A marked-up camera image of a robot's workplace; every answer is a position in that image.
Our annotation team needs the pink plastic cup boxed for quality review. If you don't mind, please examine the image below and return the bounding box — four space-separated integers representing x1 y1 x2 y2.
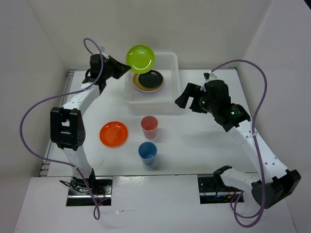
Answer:
141 116 158 139

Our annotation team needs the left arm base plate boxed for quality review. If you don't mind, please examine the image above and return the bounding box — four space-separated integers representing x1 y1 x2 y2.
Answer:
61 177 113 207

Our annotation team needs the blue plastic cup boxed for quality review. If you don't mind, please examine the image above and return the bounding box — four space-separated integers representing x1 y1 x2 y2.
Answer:
138 142 157 166

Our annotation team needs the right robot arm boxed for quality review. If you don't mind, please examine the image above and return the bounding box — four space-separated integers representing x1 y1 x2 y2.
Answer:
175 80 301 209

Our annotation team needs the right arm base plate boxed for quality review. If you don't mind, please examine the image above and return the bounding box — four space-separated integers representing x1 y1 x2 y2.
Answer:
197 175 241 204

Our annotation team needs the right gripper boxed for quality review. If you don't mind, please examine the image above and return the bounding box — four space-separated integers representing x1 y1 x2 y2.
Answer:
175 82 217 114

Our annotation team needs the clear plastic bin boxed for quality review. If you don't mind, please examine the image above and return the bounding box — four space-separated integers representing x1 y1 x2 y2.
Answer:
124 52 182 115

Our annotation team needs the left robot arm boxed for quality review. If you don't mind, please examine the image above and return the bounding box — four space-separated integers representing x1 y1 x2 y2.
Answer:
50 54 131 194

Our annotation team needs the round bamboo mat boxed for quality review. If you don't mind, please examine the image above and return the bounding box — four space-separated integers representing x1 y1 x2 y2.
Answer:
132 72 164 93

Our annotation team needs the green plate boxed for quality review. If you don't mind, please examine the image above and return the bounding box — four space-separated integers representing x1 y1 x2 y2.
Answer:
125 45 155 74

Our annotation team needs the black plate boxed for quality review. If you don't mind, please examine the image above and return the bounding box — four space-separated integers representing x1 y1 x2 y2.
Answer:
138 70 163 88

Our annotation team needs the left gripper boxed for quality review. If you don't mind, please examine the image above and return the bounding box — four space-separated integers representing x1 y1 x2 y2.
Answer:
101 55 130 80

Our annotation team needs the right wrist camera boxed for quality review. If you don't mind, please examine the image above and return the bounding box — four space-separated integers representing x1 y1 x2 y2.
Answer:
204 72 218 83

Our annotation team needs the orange plate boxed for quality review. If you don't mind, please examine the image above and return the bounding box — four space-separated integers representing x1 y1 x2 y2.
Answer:
99 121 128 148

